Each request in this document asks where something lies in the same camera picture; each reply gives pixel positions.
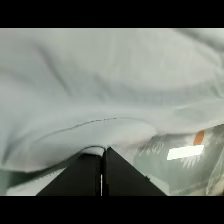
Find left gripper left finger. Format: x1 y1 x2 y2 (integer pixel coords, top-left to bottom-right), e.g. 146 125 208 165
36 152 103 197

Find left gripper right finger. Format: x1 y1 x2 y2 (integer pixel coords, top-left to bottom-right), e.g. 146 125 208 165
101 146 167 197

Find pale blue garment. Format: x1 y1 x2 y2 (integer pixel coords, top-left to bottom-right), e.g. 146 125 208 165
0 27 224 197

